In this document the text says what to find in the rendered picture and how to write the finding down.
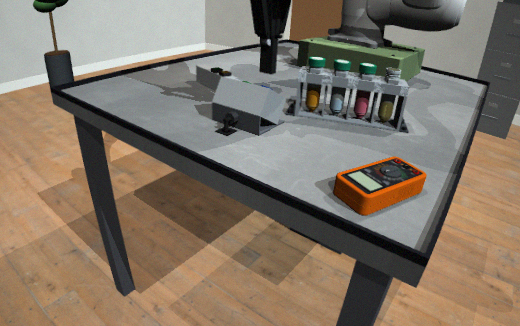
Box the black table edge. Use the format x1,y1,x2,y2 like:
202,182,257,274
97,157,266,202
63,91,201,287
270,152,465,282
50,44,490,268

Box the orange digital multimeter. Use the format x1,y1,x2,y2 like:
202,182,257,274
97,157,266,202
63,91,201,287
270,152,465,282
333,157,427,215

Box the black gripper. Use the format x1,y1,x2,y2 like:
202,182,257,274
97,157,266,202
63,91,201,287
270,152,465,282
250,0,291,74

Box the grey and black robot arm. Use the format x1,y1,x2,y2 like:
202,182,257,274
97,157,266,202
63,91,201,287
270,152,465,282
328,0,467,49

